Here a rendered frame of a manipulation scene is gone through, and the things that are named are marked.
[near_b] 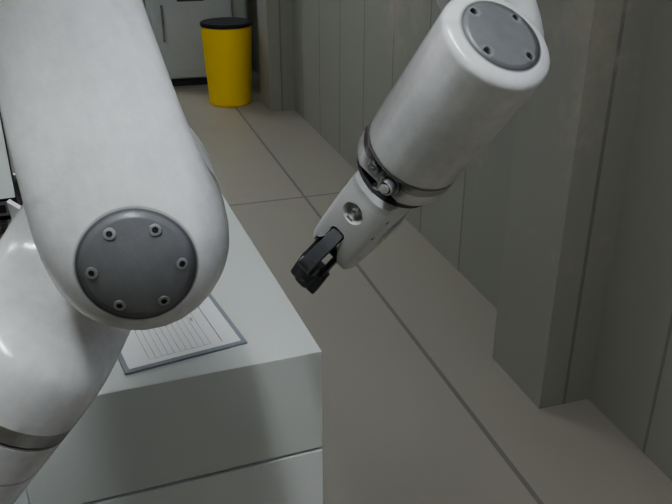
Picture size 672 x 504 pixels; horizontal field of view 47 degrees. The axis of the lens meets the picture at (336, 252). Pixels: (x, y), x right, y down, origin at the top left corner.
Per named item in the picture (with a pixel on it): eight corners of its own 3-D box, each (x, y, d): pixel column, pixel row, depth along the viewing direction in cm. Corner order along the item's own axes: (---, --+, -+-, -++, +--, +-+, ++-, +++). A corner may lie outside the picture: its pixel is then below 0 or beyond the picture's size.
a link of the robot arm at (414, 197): (421, 211, 60) (404, 230, 62) (480, 158, 65) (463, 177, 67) (344, 136, 61) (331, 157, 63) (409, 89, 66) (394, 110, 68)
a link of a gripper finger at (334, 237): (318, 257, 65) (299, 283, 69) (375, 207, 69) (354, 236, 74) (308, 247, 65) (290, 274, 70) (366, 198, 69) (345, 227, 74)
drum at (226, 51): (260, 105, 560) (257, 24, 535) (210, 110, 550) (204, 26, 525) (250, 94, 591) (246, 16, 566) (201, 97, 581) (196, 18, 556)
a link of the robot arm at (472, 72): (405, 82, 66) (349, 141, 61) (485, -37, 55) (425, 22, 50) (483, 144, 66) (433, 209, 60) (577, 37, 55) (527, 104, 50)
